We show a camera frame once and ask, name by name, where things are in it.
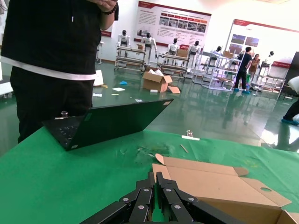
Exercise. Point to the person's left forearm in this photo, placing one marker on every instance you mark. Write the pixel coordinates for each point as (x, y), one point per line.
(108, 19)

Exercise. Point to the small wooden stick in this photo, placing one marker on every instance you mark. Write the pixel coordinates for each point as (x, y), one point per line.
(184, 148)

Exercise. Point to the person's left hand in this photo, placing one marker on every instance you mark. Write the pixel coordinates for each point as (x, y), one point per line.
(106, 3)

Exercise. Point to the person in black shirt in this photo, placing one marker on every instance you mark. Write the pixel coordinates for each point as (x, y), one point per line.
(51, 46)

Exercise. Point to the white tube frame rack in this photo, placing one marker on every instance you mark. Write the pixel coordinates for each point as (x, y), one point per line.
(217, 74)

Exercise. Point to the white paper sheet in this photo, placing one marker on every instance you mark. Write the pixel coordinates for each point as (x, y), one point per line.
(118, 89)

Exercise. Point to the large open cardboard box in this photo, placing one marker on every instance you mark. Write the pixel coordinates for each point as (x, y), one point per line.
(154, 82)

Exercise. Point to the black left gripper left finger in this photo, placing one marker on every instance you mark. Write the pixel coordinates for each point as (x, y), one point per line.
(142, 200)

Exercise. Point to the white red wall poster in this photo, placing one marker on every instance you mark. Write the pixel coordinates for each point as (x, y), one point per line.
(261, 35)
(172, 23)
(106, 33)

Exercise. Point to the metal workbench rack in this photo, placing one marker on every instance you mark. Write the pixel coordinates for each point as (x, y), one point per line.
(172, 66)
(268, 81)
(129, 59)

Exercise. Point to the woman in brown top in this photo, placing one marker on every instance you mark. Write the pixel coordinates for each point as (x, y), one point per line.
(254, 66)

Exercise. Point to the white black humanoid robot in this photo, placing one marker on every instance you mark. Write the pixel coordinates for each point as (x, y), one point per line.
(268, 59)
(148, 43)
(123, 40)
(218, 49)
(195, 49)
(173, 47)

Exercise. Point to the blue shoe cover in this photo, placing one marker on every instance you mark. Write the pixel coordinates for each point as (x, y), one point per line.
(123, 82)

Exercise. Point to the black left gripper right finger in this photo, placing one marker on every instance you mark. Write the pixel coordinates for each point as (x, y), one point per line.
(172, 203)

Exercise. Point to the open brown cardboard box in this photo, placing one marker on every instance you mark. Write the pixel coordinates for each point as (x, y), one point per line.
(210, 182)

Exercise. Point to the small cardboard box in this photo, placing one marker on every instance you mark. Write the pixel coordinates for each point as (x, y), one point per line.
(227, 54)
(140, 46)
(182, 53)

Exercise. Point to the black laptop keyboard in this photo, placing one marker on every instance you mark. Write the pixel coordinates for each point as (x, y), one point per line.
(112, 121)

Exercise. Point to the walking person with blue shoe covers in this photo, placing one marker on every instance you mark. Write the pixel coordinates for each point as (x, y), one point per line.
(293, 112)

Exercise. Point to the green table cloth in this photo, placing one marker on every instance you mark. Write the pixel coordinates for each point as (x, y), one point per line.
(58, 175)

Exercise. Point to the man in black clothes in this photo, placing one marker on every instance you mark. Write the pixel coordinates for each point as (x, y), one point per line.
(241, 67)

